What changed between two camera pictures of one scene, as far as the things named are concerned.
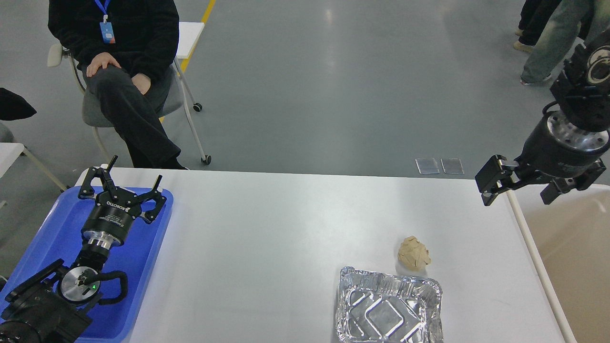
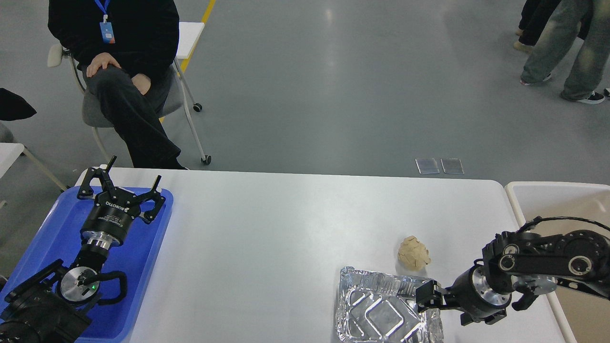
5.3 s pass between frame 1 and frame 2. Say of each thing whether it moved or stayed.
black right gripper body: moved
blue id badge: stayed
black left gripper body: stayed
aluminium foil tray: stayed
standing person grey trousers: stayed
